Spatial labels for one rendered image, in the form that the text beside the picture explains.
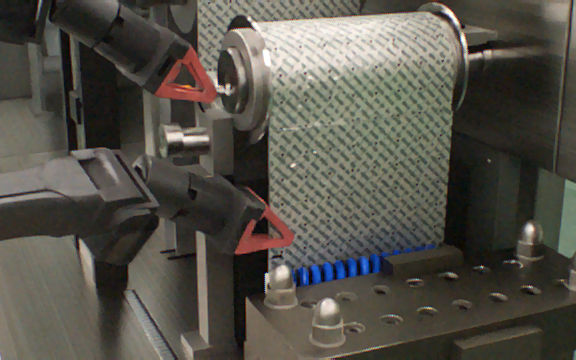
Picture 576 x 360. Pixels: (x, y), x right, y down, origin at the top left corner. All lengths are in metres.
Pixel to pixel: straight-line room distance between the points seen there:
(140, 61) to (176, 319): 0.41
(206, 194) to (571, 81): 0.42
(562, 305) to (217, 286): 0.41
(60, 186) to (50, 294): 0.52
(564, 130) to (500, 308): 0.22
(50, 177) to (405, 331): 0.39
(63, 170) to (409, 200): 0.44
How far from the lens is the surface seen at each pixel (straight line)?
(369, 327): 0.97
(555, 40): 1.10
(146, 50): 0.99
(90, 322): 1.28
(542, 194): 1.43
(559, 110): 1.10
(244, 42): 1.02
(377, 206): 1.10
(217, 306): 1.16
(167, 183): 0.96
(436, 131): 1.11
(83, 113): 1.30
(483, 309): 1.02
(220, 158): 1.08
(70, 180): 0.88
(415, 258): 1.09
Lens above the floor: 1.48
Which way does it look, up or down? 19 degrees down
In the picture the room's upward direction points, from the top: straight up
